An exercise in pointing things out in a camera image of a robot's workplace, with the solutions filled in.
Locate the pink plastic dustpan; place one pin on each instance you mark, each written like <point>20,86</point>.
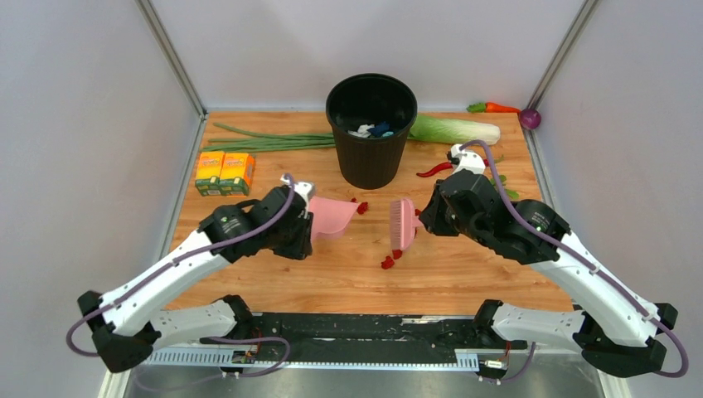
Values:
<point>330,217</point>

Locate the crumpled scraps inside bin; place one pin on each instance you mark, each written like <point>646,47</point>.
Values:
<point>372,131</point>

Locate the pink hand brush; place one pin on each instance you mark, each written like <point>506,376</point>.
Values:
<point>403,224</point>

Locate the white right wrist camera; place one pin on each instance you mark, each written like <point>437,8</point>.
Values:
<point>465,160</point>

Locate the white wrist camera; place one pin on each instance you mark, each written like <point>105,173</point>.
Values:
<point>465,160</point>
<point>306,190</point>

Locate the red toy chili pepper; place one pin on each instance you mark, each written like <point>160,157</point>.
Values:
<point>447,165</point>

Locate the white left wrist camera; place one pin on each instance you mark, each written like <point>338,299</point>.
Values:
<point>306,190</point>

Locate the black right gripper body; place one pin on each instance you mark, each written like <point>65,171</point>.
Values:
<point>442,222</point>

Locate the white toy radish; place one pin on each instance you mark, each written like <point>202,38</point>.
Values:
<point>513,195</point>

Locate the orange juice box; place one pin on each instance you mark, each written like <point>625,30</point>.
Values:
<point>236,174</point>
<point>208,171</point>

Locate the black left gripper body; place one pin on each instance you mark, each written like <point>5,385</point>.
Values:
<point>291,242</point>

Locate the green toy scallions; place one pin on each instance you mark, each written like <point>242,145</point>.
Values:
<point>252,142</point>

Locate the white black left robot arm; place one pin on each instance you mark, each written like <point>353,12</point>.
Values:
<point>130,322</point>

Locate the toy carrot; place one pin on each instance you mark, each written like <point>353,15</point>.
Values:
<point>491,107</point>

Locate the toy napa cabbage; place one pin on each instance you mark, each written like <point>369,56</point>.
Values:
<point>430,129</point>

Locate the purple toy onion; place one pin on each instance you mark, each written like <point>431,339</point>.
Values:
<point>529,119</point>

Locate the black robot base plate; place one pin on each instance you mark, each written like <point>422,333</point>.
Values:
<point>365,338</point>

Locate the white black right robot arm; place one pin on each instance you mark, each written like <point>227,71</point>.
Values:
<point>612,328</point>

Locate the black trash bin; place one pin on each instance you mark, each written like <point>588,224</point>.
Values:
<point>370,116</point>

